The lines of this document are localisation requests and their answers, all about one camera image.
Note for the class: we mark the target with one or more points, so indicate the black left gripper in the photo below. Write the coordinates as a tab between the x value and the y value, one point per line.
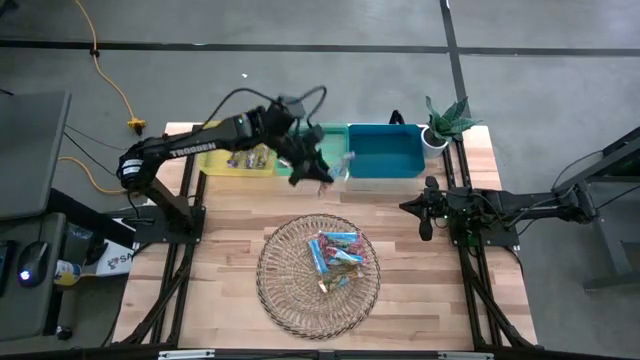
305	147

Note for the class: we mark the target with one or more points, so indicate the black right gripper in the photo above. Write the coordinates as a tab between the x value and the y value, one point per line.
439	206

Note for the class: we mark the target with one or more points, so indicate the light blue striped granola bar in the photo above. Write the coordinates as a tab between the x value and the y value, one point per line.
345	162

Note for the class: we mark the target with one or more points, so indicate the light blue yellow granola bar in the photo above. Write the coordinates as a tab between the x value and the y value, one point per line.
248	159

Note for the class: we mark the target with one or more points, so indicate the Chewy chocolate chip granola bar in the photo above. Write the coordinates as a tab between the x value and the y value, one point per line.
361	246

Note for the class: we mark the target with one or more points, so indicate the plain blue granola bar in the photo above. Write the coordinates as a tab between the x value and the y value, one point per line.
318	257

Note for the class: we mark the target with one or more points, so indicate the blue red-ended Chewy bar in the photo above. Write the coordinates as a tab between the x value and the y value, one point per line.
340	237
345	257

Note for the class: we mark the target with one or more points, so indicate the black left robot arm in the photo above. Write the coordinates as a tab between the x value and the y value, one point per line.
192	149

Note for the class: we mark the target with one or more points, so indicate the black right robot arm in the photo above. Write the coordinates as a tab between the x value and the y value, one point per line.
525	207

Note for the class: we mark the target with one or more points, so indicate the teal plastic bin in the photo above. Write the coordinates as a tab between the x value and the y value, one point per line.
336	142

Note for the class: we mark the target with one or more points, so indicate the blue plastic bin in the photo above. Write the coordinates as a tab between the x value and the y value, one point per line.
385	150

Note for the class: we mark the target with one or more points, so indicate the green plant in white pot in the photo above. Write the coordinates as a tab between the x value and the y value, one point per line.
445	127

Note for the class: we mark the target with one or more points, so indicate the black clip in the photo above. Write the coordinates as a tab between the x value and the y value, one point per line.
396	117

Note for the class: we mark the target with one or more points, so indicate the yellow plastic bin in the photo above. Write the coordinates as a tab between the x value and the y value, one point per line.
215	167

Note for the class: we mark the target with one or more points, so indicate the round woven wicker tray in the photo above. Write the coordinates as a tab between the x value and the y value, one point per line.
295	310

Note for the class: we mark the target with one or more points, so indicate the white cardboard box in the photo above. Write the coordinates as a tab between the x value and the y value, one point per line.
117	261

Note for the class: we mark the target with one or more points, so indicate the yellow white bottle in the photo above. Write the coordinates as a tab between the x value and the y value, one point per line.
67	273

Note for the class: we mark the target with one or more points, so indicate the grey slanted panel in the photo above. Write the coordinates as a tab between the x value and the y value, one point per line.
30	150

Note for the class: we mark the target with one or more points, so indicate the black computer mouse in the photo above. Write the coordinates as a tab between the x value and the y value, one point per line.
32	262

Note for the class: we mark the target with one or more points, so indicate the black caster wheel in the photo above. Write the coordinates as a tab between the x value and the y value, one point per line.
64	332

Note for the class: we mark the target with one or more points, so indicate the grey desk top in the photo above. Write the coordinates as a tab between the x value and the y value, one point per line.
30	315

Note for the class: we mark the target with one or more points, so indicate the black aluminium rig frame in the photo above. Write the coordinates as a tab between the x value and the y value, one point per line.
462	165

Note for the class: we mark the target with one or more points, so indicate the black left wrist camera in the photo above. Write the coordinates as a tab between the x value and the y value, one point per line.
291	107

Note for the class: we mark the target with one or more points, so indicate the silver frame bracket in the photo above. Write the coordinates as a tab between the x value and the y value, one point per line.
186	354
465	356

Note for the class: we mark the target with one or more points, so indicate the black desk frame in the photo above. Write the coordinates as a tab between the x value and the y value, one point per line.
610	280

